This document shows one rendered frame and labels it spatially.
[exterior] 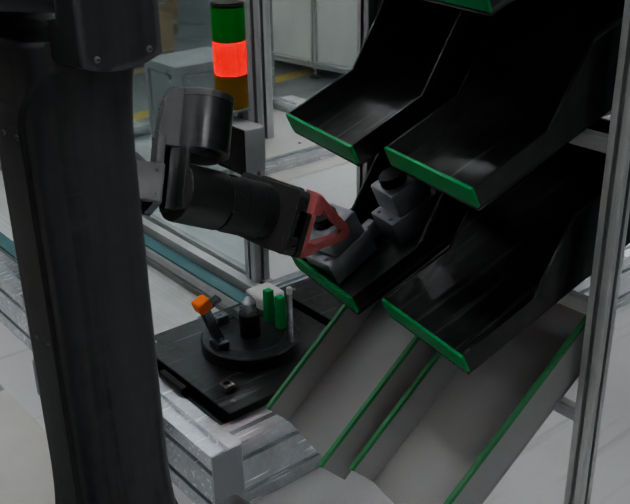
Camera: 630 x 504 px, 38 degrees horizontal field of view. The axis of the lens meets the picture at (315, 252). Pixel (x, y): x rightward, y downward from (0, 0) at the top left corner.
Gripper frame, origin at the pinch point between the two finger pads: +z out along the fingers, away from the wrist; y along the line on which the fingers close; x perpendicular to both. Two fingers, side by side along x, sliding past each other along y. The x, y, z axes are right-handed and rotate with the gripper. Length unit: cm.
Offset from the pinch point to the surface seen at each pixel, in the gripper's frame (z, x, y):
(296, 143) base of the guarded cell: 92, -10, 127
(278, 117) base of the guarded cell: 101, -16, 150
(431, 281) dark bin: 6.2, 2.2, -10.6
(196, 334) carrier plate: 12.2, 22.8, 35.2
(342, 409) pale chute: 9.8, 20.3, -0.2
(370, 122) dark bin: -2.3, -11.6, -4.3
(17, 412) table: -5, 42, 50
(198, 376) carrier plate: 7.3, 25.9, 25.2
